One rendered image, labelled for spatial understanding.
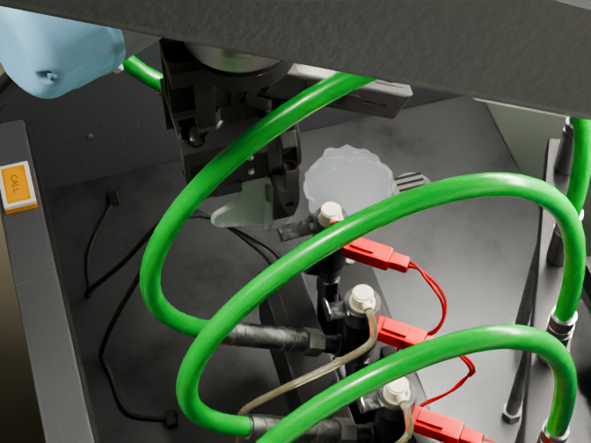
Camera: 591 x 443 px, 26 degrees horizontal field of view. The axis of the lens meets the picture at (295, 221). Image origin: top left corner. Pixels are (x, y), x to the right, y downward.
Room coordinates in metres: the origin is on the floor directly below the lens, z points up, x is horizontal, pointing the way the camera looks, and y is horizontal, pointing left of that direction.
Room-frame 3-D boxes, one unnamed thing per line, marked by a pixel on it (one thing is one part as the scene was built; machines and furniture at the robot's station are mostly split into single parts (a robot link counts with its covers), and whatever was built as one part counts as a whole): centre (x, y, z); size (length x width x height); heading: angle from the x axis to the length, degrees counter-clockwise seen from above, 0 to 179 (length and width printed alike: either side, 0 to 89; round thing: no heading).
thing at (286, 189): (0.55, 0.01, 1.21); 0.05 x 0.02 x 0.09; 16
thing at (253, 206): (0.55, 0.03, 1.17); 0.06 x 0.03 x 0.09; 106
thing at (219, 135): (0.57, 0.04, 1.27); 0.09 x 0.08 x 0.12; 106
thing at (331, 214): (0.59, -0.03, 1.11); 0.02 x 0.02 x 0.03
